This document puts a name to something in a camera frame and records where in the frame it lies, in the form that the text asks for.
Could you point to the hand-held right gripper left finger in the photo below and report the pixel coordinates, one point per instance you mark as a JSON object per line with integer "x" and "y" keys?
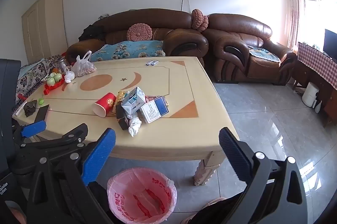
{"x": 100, "y": 155}

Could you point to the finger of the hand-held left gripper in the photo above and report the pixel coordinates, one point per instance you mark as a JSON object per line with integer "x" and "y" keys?
{"x": 33, "y": 128}
{"x": 68, "y": 135}

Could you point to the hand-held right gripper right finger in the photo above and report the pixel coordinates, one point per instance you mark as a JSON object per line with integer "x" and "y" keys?
{"x": 234, "y": 155}

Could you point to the black small box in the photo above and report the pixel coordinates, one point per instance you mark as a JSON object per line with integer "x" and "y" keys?
{"x": 121, "y": 116}

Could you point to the white plastic glove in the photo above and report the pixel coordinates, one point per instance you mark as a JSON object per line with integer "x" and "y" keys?
{"x": 134, "y": 126}

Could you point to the red paper cup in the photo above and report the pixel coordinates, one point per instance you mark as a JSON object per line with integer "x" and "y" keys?
{"x": 105, "y": 104}

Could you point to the bin with pink liner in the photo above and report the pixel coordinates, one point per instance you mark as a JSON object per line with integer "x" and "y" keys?
{"x": 142, "y": 197}

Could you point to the yellow snack wrapper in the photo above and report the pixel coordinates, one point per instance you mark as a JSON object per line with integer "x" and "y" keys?
{"x": 121, "y": 96}

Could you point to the small blue white carton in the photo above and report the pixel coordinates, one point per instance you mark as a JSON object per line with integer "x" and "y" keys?
{"x": 134, "y": 101}

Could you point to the large blue white medicine box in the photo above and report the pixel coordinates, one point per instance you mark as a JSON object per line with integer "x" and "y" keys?
{"x": 154, "y": 110}

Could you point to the white remote control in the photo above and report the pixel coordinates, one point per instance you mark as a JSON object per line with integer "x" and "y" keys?
{"x": 19, "y": 108}

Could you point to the dark crumpled cloth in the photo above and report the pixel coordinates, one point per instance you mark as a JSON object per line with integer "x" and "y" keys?
{"x": 30, "y": 108}

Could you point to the small green object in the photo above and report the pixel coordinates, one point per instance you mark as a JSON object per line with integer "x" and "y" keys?
{"x": 41, "y": 101}

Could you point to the dark patterned sofa cover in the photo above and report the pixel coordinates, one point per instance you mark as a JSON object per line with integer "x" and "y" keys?
{"x": 29, "y": 76}

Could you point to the green apple-shaped container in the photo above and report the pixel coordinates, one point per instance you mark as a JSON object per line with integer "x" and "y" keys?
{"x": 58, "y": 76}
{"x": 51, "y": 81}

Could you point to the pink slipper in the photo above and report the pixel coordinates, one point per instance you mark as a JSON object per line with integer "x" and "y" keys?
{"x": 214, "y": 201}

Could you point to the small white plastic bag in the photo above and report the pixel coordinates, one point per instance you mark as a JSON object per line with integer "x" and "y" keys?
{"x": 69, "y": 77}

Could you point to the person's dark trousers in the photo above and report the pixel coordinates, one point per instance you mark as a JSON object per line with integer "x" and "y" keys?
{"x": 216, "y": 213}

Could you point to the glass jar with metal lid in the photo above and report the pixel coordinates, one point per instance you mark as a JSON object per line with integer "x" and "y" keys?
{"x": 62, "y": 64}

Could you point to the plastic bag of peanuts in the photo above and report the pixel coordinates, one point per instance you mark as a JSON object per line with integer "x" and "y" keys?
{"x": 83, "y": 67}

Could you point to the cream wooden wardrobe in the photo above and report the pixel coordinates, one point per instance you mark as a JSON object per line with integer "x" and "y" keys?
{"x": 44, "y": 29}

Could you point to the white air fryer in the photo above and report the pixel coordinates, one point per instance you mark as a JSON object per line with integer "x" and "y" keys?
{"x": 310, "y": 94}

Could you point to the beige wooden coffee table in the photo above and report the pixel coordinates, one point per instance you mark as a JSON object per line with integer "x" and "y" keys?
{"x": 163, "y": 76}

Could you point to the blue floral cushion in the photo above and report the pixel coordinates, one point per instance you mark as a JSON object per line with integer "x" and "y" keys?
{"x": 126, "y": 50}

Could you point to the black cloth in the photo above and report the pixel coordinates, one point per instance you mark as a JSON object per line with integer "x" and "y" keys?
{"x": 90, "y": 32}

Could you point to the blue armchair seat cover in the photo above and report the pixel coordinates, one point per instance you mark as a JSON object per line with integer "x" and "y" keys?
{"x": 263, "y": 54}

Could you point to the pink round crochet cushion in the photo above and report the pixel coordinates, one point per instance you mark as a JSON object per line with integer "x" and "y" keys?
{"x": 139, "y": 32}
{"x": 198, "y": 19}

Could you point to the red checkered tablecloth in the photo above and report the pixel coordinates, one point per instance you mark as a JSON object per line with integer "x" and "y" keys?
{"x": 316, "y": 60}

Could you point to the brown leather armchair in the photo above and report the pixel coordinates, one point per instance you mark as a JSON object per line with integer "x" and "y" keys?
{"x": 237, "y": 29}

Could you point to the brown leather sofa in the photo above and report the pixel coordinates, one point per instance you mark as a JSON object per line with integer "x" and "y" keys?
{"x": 147, "y": 18}

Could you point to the black monitor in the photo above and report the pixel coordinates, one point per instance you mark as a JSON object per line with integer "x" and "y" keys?
{"x": 330, "y": 42}

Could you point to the pink striped curtain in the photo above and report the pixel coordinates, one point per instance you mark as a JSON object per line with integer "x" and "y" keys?
{"x": 293, "y": 8}

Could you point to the window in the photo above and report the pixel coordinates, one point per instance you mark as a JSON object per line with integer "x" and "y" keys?
{"x": 316, "y": 16}

